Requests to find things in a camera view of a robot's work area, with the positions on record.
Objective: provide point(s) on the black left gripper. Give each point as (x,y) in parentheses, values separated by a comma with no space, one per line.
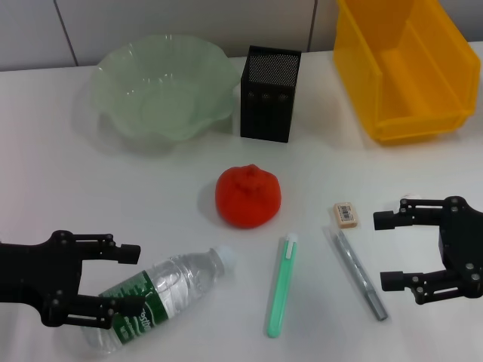
(41,271)

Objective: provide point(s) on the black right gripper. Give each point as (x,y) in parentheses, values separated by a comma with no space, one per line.
(462,249)

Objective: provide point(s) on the clear water bottle green label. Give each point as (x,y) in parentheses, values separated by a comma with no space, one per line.
(181,275)

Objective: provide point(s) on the mint green pen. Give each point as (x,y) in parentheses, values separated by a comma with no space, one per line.
(281,286)

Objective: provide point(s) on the red pomegranate toy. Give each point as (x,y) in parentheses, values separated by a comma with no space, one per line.
(249,200)

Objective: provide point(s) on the grey pen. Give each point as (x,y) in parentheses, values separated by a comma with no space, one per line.
(356,273)

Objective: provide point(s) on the beige eraser with barcode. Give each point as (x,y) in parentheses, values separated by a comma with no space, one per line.
(346,215)

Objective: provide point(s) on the black mesh pen holder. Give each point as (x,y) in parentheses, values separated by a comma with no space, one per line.
(268,105)

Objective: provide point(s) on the green glass fruit bowl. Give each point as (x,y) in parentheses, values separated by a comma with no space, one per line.
(158,94)

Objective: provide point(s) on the yellow plastic storage bin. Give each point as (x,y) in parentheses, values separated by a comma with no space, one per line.
(415,98)

